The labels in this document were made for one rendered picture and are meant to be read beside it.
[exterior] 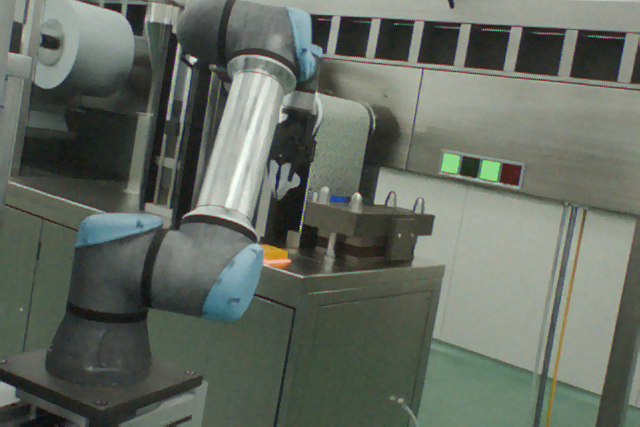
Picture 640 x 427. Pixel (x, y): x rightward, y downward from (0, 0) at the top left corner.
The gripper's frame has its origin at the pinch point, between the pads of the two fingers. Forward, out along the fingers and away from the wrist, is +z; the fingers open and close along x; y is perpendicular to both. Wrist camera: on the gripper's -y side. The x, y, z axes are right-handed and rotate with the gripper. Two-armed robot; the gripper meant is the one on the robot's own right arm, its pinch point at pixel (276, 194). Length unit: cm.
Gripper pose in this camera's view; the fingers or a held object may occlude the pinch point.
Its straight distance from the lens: 178.1
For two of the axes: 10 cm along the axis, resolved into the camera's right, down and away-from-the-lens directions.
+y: 6.0, 0.5, 8.0
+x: -7.8, -1.8, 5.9
